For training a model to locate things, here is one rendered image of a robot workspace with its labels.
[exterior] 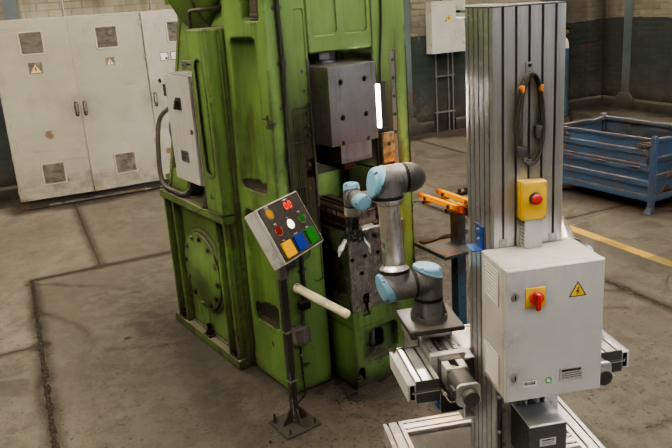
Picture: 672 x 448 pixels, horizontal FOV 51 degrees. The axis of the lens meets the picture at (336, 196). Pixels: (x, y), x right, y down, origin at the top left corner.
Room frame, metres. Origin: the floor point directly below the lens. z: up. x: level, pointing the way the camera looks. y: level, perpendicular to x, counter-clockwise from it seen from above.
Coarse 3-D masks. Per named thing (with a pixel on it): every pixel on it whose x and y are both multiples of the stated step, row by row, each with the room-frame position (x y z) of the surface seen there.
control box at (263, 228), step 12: (276, 204) 3.13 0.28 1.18; (288, 204) 3.19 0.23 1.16; (300, 204) 3.26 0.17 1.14; (252, 216) 3.02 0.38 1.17; (264, 216) 3.02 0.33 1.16; (276, 216) 3.08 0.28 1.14; (288, 216) 3.14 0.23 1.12; (252, 228) 3.02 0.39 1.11; (264, 228) 2.99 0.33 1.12; (288, 228) 3.09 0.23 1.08; (300, 228) 3.15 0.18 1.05; (264, 240) 2.99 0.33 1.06; (276, 240) 2.98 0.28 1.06; (264, 252) 2.99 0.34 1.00; (276, 252) 2.96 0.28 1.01; (300, 252) 3.05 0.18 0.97; (276, 264) 2.96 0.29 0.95
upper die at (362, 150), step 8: (352, 144) 3.53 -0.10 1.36; (360, 144) 3.56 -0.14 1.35; (368, 144) 3.59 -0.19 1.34; (320, 152) 3.65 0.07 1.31; (328, 152) 3.58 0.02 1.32; (336, 152) 3.52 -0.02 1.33; (344, 152) 3.50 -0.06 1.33; (352, 152) 3.53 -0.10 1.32; (360, 152) 3.56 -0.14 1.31; (368, 152) 3.59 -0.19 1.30; (328, 160) 3.59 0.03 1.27; (336, 160) 3.53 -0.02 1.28; (344, 160) 3.50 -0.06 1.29; (352, 160) 3.53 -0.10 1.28
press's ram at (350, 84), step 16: (320, 64) 3.66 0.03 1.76; (336, 64) 3.59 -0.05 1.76; (352, 64) 3.55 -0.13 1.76; (368, 64) 3.61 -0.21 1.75; (320, 80) 3.52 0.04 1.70; (336, 80) 3.49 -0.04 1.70; (352, 80) 3.55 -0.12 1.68; (368, 80) 3.61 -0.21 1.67; (320, 96) 3.53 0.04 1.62; (336, 96) 3.49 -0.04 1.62; (352, 96) 3.55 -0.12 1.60; (368, 96) 3.60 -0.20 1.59; (320, 112) 3.53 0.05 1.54; (336, 112) 3.49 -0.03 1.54; (352, 112) 3.54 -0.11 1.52; (368, 112) 3.60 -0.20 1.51; (320, 128) 3.54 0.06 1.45; (336, 128) 3.48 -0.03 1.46; (352, 128) 3.54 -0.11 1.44; (368, 128) 3.60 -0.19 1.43; (320, 144) 3.55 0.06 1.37; (336, 144) 3.48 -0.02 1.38
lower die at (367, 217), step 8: (320, 200) 3.83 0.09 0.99; (328, 200) 3.78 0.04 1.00; (320, 208) 3.70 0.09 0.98; (328, 208) 3.69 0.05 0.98; (320, 216) 3.68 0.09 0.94; (328, 216) 3.62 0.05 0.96; (344, 216) 3.53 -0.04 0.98; (368, 216) 3.58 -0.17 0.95; (344, 224) 3.50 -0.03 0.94; (360, 224) 3.55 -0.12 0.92
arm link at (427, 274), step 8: (416, 264) 2.60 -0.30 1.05; (424, 264) 2.60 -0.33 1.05; (432, 264) 2.61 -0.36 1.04; (416, 272) 2.56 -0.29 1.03; (424, 272) 2.55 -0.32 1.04; (432, 272) 2.54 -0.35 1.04; (440, 272) 2.57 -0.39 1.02; (416, 280) 2.53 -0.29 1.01; (424, 280) 2.54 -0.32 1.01; (432, 280) 2.54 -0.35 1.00; (440, 280) 2.56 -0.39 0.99; (424, 288) 2.53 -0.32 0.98; (432, 288) 2.54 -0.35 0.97; (440, 288) 2.56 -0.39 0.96; (416, 296) 2.54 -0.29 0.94; (424, 296) 2.55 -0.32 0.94; (432, 296) 2.54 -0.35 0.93; (440, 296) 2.56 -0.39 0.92
